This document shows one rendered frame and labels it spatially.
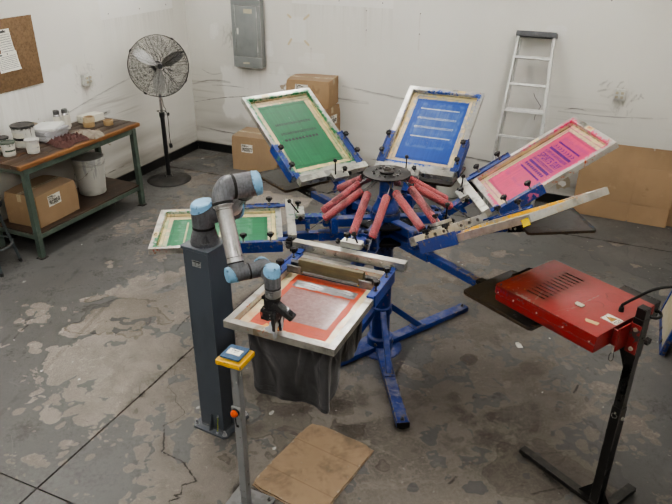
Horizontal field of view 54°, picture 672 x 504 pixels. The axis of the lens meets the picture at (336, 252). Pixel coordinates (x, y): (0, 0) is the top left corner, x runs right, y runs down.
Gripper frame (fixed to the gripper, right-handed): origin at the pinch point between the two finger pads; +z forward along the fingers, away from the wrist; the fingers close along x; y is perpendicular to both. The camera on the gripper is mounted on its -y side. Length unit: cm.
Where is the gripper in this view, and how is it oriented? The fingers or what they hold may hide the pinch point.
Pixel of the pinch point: (278, 334)
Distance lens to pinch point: 309.3
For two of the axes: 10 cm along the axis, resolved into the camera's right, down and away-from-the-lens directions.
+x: -4.1, 4.1, -8.2
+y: -9.1, -1.9, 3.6
